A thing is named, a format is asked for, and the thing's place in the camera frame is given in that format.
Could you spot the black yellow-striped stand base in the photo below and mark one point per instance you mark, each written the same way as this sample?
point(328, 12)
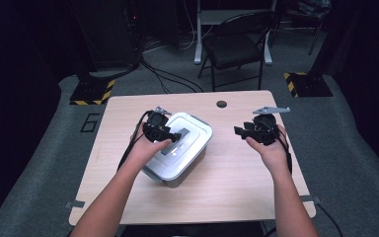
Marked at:
point(90, 92)
point(309, 85)

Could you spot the black equipment cabinet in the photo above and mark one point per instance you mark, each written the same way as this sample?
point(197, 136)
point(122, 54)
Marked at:
point(108, 33)

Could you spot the black folding chair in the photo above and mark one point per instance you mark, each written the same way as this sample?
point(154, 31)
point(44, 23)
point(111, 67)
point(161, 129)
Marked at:
point(233, 49)

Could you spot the clear brown storage container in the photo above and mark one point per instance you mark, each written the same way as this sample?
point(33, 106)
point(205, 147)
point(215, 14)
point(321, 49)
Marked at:
point(184, 177)

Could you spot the person's right hand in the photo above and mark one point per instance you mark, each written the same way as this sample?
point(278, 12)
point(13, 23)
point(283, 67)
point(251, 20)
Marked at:
point(274, 158)

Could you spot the person's left hand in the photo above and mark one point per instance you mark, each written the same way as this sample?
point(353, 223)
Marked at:
point(143, 153)

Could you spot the white container lid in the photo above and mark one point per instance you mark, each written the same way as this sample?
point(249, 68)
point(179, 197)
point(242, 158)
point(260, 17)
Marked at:
point(190, 144)

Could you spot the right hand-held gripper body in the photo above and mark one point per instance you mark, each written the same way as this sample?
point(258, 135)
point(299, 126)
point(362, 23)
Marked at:
point(266, 130)

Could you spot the black table grommet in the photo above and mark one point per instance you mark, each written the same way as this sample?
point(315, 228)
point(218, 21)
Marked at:
point(221, 104)

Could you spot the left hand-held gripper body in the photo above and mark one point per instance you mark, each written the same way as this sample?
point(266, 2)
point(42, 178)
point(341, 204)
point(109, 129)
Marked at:
point(156, 128)

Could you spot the grey tape strip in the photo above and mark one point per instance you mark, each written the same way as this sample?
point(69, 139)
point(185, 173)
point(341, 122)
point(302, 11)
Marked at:
point(75, 204)
point(311, 198)

